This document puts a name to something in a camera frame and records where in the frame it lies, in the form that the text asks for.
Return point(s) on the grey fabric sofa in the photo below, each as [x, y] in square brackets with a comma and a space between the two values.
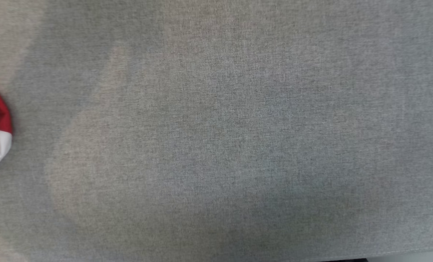
[220, 131]

